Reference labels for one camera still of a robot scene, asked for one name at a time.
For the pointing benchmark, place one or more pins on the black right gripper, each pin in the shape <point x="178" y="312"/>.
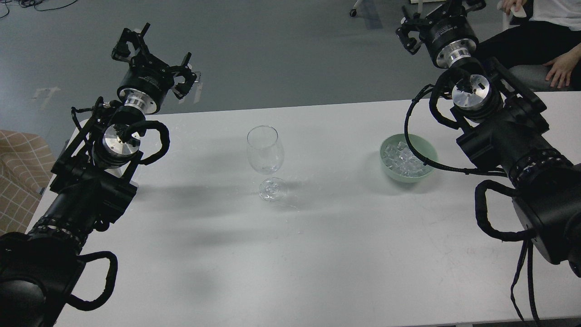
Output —
<point x="448" y="37"/>

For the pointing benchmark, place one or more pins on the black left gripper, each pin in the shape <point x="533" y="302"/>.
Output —
<point x="147" y="82"/>

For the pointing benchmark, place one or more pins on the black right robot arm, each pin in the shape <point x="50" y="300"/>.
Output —
<point x="502" y="124"/>

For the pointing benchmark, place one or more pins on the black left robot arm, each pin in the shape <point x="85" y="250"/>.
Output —
<point x="43" y="270"/>

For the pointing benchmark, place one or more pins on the clear ice cubes pile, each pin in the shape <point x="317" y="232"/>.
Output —
<point x="400" y="161"/>

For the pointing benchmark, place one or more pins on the clear wine glass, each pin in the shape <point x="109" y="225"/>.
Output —
<point x="265" y="155"/>

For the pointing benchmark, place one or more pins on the person's hand holding white object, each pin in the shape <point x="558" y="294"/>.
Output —
<point x="512" y="7"/>

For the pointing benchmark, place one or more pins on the person's hand on knee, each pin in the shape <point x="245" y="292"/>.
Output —
<point x="562" y="67"/>

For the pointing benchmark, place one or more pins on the rolling chair base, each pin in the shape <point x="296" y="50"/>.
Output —
<point x="360" y="8"/>

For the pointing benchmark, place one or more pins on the seated person in black trousers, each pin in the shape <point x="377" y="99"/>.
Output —
<point x="552" y="30"/>

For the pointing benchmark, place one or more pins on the green bowl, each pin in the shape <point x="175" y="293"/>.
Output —
<point x="393" y="139"/>

